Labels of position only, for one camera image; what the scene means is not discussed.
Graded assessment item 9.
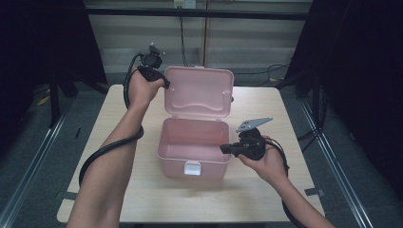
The metal floor rail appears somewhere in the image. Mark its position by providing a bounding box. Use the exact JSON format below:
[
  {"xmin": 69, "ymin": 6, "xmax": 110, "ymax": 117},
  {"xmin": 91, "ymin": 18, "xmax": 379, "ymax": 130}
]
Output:
[
  {"xmin": 297, "ymin": 97, "xmax": 375, "ymax": 228},
  {"xmin": 0, "ymin": 94, "xmax": 77, "ymax": 228}
]

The person's left hand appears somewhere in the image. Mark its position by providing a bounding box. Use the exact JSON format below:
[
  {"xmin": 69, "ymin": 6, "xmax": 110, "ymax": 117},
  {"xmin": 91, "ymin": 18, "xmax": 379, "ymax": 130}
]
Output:
[{"xmin": 127, "ymin": 66, "xmax": 166, "ymax": 111}]

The black cable on floor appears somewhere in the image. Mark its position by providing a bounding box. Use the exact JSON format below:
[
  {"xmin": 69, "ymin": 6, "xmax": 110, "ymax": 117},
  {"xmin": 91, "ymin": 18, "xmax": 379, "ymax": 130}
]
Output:
[{"xmin": 233, "ymin": 63, "xmax": 291, "ymax": 87}]

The black horizontal bar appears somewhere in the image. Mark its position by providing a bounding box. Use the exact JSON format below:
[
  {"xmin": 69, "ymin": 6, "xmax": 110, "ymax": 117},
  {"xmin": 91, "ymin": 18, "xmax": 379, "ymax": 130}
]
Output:
[{"xmin": 85, "ymin": 7, "xmax": 314, "ymax": 22}]

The black hanging wall cable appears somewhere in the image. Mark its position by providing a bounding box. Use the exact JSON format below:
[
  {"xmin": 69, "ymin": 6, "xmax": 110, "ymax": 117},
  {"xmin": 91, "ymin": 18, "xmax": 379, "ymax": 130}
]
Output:
[{"xmin": 178, "ymin": 16, "xmax": 188, "ymax": 68}]

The white wall socket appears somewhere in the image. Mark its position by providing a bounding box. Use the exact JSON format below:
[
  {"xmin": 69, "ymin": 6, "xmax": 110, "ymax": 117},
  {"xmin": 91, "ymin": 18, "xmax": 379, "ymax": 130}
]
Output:
[{"xmin": 173, "ymin": 0, "xmax": 198, "ymax": 10}]

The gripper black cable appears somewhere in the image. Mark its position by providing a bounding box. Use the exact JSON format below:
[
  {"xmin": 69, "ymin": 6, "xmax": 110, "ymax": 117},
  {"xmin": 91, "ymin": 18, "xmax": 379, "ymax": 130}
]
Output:
[
  {"xmin": 78, "ymin": 52, "xmax": 145, "ymax": 188},
  {"xmin": 265, "ymin": 138, "xmax": 308, "ymax": 228}
]

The yellow tape piece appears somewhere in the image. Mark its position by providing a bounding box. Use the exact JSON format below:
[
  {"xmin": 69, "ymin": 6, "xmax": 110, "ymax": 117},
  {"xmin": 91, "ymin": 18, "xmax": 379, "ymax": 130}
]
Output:
[{"xmin": 36, "ymin": 94, "xmax": 52, "ymax": 107}]

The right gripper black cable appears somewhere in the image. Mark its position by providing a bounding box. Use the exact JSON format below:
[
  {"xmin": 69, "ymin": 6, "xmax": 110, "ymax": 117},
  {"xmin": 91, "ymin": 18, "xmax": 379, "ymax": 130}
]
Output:
[{"xmin": 265, "ymin": 138, "xmax": 308, "ymax": 228}]

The person's right hand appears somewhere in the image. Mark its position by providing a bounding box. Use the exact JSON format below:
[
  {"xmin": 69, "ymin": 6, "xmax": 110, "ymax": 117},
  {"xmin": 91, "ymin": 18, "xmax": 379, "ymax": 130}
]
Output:
[{"xmin": 237, "ymin": 136, "xmax": 290, "ymax": 188}]

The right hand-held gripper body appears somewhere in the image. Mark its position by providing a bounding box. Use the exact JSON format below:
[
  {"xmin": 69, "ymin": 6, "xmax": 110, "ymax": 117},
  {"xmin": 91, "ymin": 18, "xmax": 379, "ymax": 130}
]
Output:
[{"xmin": 235, "ymin": 116, "xmax": 274, "ymax": 162}]

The pink plastic storage box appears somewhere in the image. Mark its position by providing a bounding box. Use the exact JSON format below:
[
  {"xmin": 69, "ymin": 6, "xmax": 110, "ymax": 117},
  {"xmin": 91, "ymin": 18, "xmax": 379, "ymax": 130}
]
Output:
[{"xmin": 157, "ymin": 65, "xmax": 236, "ymax": 182}]

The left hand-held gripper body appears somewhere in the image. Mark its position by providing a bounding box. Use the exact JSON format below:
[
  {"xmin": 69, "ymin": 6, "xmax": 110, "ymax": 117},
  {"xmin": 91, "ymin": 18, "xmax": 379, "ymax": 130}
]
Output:
[{"xmin": 137, "ymin": 42, "xmax": 166, "ymax": 81}]

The black curtain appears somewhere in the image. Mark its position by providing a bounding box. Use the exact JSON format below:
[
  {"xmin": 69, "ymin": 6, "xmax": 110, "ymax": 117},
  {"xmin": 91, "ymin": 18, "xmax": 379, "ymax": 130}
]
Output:
[
  {"xmin": 0, "ymin": 0, "xmax": 108, "ymax": 150},
  {"xmin": 284, "ymin": 0, "xmax": 403, "ymax": 199}
]

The grey tape strip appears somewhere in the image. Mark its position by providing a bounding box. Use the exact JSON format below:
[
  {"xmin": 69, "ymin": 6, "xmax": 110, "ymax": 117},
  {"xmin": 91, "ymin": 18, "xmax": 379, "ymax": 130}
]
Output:
[
  {"xmin": 303, "ymin": 187, "xmax": 326, "ymax": 198},
  {"xmin": 54, "ymin": 191, "xmax": 79, "ymax": 201}
]

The black metal stand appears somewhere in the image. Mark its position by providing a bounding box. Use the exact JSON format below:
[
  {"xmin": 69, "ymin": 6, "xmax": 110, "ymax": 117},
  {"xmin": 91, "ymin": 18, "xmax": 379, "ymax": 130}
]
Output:
[
  {"xmin": 47, "ymin": 70, "xmax": 79, "ymax": 129},
  {"xmin": 297, "ymin": 71, "xmax": 329, "ymax": 150}
]

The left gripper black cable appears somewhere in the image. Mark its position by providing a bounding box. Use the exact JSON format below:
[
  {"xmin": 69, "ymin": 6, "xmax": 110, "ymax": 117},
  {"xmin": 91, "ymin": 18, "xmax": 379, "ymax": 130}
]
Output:
[{"xmin": 78, "ymin": 52, "xmax": 145, "ymax": 188}]

